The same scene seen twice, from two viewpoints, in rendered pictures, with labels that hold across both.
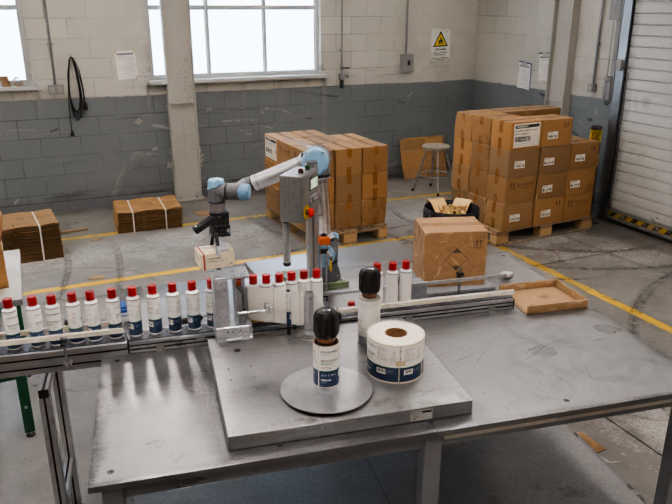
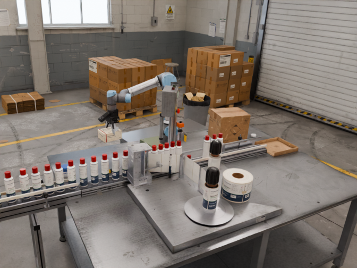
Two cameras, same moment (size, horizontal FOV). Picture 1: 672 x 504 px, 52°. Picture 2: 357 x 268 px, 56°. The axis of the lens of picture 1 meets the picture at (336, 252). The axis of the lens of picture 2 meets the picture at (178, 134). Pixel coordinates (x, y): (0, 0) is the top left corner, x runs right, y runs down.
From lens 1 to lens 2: 83 cm
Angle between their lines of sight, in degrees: 15
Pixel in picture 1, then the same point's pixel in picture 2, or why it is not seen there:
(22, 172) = not seen: outside the picture
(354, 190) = not seen: hidden behind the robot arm
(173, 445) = (139, 253)
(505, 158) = (215, 72)
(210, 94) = (52, 35)
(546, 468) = (284, 229)
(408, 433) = (258, 229)
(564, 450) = not seen: hidden behind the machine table
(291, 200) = (168, 105)
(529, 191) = (224, 88)
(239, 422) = (174, 235)
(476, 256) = (244, 127)
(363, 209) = (145, 98)
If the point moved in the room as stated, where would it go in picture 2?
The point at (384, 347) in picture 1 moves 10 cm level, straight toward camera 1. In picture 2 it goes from (236, 184) to (241, 193)
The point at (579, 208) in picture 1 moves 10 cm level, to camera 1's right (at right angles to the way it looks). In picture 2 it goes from (245, 95) to (249, 95)
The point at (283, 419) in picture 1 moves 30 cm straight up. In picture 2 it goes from (196, 231) to (201, 185)
